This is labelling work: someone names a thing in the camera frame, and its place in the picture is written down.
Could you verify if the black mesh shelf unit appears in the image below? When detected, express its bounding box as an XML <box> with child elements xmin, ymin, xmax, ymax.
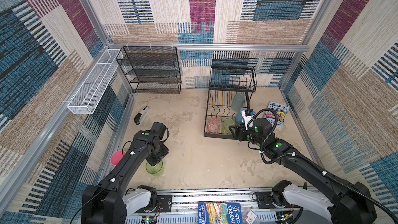
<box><xmin>116</xmin><ymin>46</ymin><xmax>182</xmax><ymax>94</ymax></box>

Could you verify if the white wire wall basket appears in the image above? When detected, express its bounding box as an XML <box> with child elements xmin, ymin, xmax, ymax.
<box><xmin>67</xmin><ymin>49</ymin><xmax>120</xmax><ymax>115</ymax></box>

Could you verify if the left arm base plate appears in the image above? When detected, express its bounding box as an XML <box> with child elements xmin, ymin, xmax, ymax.
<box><xmin>153</xmin><ymin>195</ymin><xmax>173</xmax><ymax>213</ymax></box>

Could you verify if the treehouse book at front edge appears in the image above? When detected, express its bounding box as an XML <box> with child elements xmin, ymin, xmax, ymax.
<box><xmin>197</xmin><ymin>202</ymin><xmax>244</xmax><ymax>224</ymax></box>

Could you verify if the green plastic cup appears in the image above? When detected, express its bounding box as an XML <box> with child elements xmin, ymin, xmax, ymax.
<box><xmin>145</xmin><ymin>160</ymin><xmax>163</xmax><ymax>175</ymax></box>
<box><xmin>221</xmin><ymin>118</ymin><xmax>235</xmax><ymax>135</ymax></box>

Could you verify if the small clear packet with label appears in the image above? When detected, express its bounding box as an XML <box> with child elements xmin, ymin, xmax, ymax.
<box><xmin>244</xmin><ymin>209</ymin><xmax>260</xmax><ymax>224</ymax></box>

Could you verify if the black white stapler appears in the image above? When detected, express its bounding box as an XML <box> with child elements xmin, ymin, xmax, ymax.
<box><xmin>133</xmin><ymin>106</ymin><xmax>150</xmax><ymax>125</ymax></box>

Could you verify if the opaque pink plastic cup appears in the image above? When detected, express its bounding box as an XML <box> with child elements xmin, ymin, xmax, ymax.
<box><xmin>110</xmin><ymin>150</ymin><xmax>126</xmax><ymax>166</ymax></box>

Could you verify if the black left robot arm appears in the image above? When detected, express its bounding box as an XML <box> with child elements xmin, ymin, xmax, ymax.
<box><xmin>81</xmin><ymin>122</ymin><xmax>169</xmax><ymax>224</ymax></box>

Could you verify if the blue white ceramic mug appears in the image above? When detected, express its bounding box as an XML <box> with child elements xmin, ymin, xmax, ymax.
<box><xmin>235</xmin><ymin>107</ymin><xmax>247</xmax><ymax>125</ymax></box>

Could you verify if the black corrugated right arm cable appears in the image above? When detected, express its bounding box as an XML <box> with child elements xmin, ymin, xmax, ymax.
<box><xmin>247</xmin><ymin>108</ymin><xmax>398</xmax><ymax>224</ymax></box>

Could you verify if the black wire dish rack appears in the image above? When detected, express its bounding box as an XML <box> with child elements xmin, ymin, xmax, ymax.
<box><xmin>204</xmin><ymin>65</ymin><xmax>257</xmax><ymax>140</ymax></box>

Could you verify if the treehouse paperback book on table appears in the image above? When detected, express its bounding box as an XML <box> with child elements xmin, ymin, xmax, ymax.
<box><xmin>264</xmin><ymin>102</ymin><xmax>290</xmax><ymax>130</ymax></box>

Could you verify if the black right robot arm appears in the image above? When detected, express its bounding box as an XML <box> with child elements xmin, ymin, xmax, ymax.
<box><xmin>229</xmin><ymin>119</ymin><xmax>377</xmax><ymax>224</ymax></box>

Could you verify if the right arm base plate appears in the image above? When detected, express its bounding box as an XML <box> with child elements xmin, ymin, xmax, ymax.
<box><xmin>252</xmin><ymin>191</ymin><xmax>277</xmax><ymax>209</ymax></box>

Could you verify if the pink translucent plastic cup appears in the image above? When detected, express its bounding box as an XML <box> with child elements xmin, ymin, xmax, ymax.
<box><xmin>206</xmin><ymin>118</ymin><xmax>220</xmax><ymax>134</ymax></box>

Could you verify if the teal translucent plastic cup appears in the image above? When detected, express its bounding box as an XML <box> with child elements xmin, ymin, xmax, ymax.
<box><xmin>231</xmin><ymin>93</ymin><xmax>245</xmax><ymax>112</ymax></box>

